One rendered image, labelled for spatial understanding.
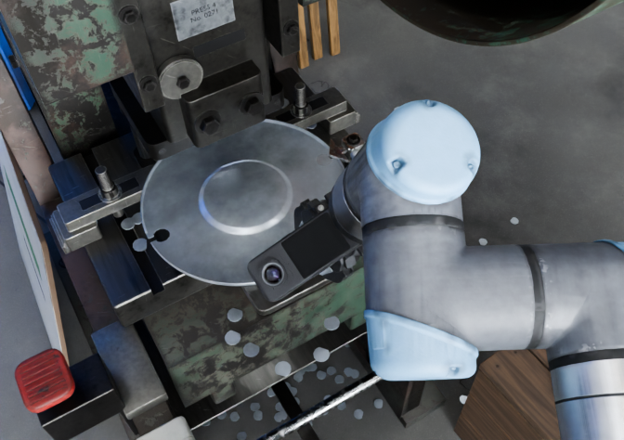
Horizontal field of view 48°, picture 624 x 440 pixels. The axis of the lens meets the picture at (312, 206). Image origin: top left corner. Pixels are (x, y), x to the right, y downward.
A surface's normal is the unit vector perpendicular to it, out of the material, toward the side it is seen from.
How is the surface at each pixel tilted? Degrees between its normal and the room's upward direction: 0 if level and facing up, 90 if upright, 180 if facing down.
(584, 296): 33
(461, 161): 24
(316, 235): 38
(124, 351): 0
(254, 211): 0
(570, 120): 0
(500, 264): 8
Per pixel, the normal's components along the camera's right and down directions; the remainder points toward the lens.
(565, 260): -0.03, -0.75
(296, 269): -0.19, 0.00
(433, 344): 0.07, -0.22
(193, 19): 0.50, 0.68
